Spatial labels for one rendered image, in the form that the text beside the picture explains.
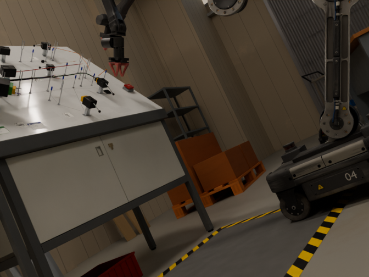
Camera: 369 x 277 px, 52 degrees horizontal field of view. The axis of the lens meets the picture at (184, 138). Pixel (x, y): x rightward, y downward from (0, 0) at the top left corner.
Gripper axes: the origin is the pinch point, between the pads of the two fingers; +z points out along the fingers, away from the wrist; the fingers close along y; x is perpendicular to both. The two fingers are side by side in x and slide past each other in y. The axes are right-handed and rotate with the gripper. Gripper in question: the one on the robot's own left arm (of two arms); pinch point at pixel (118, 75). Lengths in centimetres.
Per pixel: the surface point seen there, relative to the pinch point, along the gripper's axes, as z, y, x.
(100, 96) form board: 13.5, -17.9, -28.1
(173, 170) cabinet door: 59, -37, 14
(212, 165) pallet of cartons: 90, -179, -20
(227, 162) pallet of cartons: 85, -181, -4
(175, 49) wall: -49, -504, -248
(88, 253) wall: 200, -138, -151
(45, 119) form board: 22.6, 33.3, -20.4
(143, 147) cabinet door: 42.8, -20.3, 2.0
